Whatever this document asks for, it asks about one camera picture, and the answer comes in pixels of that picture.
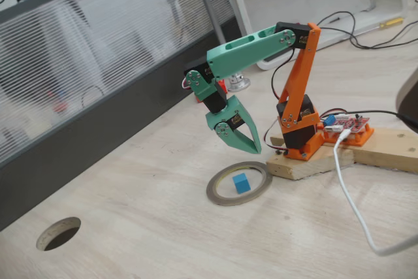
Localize short wooden base block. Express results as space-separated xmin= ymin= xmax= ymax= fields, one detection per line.
xmin=266 ymin=134 xmax=356 ymax=181

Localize long wooden plank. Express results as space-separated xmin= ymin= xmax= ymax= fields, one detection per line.
xmin=321 ymin=128 xmax=418 ymax=174

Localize yellow handled screwdriver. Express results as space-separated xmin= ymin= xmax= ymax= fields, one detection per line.
xmin=354 ymin=16 xmax=405 ymax=37

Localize thin black cable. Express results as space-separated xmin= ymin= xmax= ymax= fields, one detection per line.
xmin=318 ymin=10 xmax=418 ymax=50
xmin=359 ymin=20 xmax=418 ymax=48

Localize small red white carton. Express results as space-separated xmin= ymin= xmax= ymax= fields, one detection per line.
xmin=195 ymin=78 xmax=229 ymax=105

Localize dark grey rounded object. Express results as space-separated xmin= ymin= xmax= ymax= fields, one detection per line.
xmin=395 ymin=68 xmax=418 ymax=126

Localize red controller board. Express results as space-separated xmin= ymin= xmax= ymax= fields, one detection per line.
xmin=321 ymin=112 xmax=372 ymax=135

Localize long black bar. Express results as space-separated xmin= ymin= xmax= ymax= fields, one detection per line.
xmin=263 ymin=50 xmax=293 ymax=63

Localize red white black servo wires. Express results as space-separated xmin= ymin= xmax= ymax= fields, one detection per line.
xmin=181 ymin=50 xmax=347 ymax=158

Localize small blue cube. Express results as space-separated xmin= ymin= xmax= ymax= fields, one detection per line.
xmin=232 ymin=172 xmax=251 ymax=194

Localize metal pole with flange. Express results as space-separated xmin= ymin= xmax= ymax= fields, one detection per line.
xmin=190 ymin=0 xmax=251 ymax=93

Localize orange board holder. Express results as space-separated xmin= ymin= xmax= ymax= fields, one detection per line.
xmin=321 ymin=123 xmax=375 ymax=148

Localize grey partition with ribbed glass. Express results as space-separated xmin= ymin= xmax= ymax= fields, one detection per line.
xmin=0 ymin=0 xmax=249 ymax=233

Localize grey ring of tape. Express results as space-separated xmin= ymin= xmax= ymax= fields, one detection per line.
xmin=206 ymin=161 xmax=273 ymax=207

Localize black power cable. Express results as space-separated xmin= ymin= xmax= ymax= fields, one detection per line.
xmin=354 ymin=110 xmax=418 ymax=131

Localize thick white USB cable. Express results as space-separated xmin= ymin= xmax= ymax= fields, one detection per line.
xmin=332 ymin=128 xmax=418 ymax=257

